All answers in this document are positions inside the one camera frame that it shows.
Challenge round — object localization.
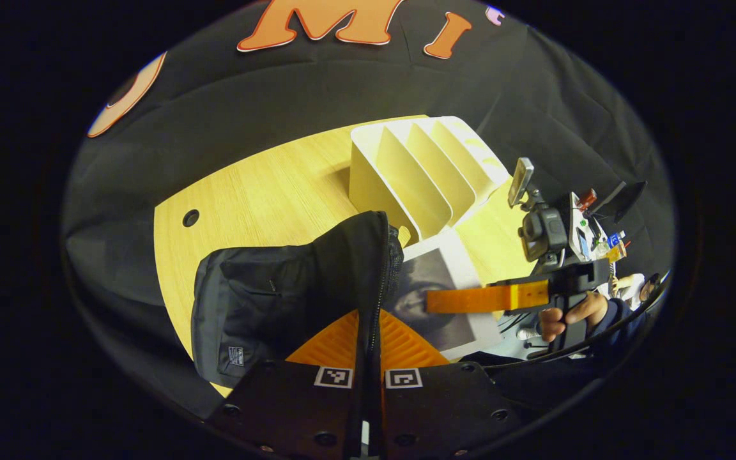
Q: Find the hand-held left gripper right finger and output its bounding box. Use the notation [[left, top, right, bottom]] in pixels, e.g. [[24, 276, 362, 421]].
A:
[[371, 310, 523, 460]]

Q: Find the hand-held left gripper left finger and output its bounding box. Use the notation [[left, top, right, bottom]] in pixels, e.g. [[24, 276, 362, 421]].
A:
[[205, 309, 364, 460]]

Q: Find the grey white book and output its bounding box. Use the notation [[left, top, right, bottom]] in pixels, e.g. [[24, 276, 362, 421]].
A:
[[383, 228, 505, 362]]

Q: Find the black schoolbag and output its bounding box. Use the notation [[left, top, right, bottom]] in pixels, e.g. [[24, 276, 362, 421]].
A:
[[190, 210, 406, 448]]

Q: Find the white bookshelf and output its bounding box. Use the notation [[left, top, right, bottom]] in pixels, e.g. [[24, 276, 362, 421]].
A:
[[347, 116, 511, 247]]

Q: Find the black flat panel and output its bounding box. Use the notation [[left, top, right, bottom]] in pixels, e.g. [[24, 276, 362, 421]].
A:
[[591, 180, 647, 222]]

